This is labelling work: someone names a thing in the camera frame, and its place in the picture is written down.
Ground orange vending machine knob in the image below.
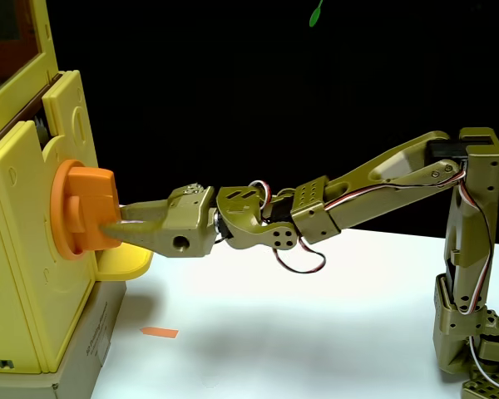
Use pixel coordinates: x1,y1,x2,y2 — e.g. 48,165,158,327
49,160,121,262

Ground yellow toy vending machine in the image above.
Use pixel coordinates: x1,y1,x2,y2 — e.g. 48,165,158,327
0,0,154,373

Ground orange paper arrow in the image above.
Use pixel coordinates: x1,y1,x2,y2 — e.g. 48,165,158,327
139,326,180,340

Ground grey cardboard box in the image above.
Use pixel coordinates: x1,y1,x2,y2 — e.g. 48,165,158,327
0,280,128,399

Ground green leaf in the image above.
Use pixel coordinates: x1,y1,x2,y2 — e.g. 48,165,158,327
308,0,325,28

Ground red white black servo cable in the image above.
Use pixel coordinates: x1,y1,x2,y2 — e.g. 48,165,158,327
247,179,275,209
273,236,328,275
327,168,496,315

